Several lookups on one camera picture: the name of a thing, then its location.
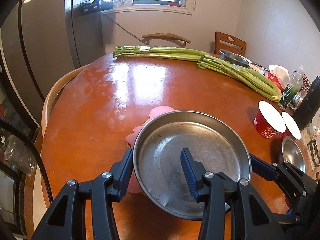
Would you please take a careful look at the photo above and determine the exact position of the stainless steel bowl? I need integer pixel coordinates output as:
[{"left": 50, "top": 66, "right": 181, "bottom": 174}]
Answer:
[{"left": 281, "top": 137, "right": 306, "bottom": 172}]

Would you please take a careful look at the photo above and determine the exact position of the pink bear-shaped plate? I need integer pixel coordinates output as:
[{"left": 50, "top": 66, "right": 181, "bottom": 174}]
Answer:
[{"left": 125, "top": 106, "right": 174, "bottom": 193}]

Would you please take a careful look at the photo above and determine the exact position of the red paper bowl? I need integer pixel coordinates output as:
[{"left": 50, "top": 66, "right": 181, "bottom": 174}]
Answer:
[
  {"left": 253, "top": 101, "right": 286, "bottom": 139},
  {"left": 277, "top": 111, "right": 302, "bottom": 140}
]

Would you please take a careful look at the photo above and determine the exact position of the shallow round metal pan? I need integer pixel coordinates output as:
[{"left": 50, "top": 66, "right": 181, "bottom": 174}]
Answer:
[{"left": 133, "top": 110, "right": 252, "bottom": 220}]

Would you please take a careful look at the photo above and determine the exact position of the black clamp tool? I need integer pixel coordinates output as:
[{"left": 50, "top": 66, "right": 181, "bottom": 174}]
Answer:
[{"left": 307, "top": 139, "right": 319, "bottom": 167}]

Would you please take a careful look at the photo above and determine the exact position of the black thermos flask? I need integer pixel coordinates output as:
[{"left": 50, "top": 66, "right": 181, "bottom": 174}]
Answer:
[{"left": 292, "top": 76, "right": 320, "bottom": 131}]

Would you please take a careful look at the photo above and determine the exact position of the green label plastic bottle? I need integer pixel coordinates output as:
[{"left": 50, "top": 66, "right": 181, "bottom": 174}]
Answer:
[{"left": 278, "top": 66, "right": 304, "bottom": 109}]

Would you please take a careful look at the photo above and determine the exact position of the red tissue pack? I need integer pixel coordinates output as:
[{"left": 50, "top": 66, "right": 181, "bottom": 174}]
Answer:
[{"left": 265, "top": 65, "right": 290, "bottom": 92}]

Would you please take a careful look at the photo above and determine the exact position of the celery bunch right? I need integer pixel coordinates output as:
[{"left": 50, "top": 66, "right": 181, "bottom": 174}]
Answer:
[{"left": 197, "top": 55, "right": 281, "bottom": 103}]

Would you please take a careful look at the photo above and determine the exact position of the celery bunch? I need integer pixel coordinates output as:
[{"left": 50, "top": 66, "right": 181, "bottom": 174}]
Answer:
[
  {"left": 197, "top": 55, "right": 281, "bottom": 103},
  {"left": 113, "top": 46, "right": 210, "bottom": 62}
]

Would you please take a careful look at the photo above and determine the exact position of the far metal bowl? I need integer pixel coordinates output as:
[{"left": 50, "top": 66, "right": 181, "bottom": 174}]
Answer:
[{"left": 219, "top": 49, "right": 249, "bottom": 67}]

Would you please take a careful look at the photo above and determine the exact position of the wooden slat-back chair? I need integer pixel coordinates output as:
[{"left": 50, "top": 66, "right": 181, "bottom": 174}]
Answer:
[{"left": 214, "top": 31, "right": 247, "bottom": 56}]

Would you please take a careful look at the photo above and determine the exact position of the celery bunch left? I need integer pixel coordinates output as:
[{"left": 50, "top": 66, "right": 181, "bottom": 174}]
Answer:
[{"left": 113, "top": 46, "right": 210, "bottom": 62}]

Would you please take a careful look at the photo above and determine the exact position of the grey refrigerator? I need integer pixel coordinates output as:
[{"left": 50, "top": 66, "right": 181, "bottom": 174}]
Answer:
[{"left": 1, "top": 0, "right": 105, "bottom": 127}]

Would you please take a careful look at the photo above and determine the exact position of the curved wooden armchair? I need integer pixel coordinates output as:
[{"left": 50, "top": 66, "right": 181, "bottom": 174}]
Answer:
[{"left": 142, "top": 33, "right": 191, "bottom": 48}]

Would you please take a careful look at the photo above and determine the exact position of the black box on shelf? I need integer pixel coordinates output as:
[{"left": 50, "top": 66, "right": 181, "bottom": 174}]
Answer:
[{"left": 81, "top": 0, "right": 114, "bottom": 15}]

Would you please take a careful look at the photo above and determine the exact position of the black cable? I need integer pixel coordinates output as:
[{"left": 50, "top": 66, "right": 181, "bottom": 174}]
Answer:
[{"left": 0, "top": 116, "right": 54, "bottom": 204}]

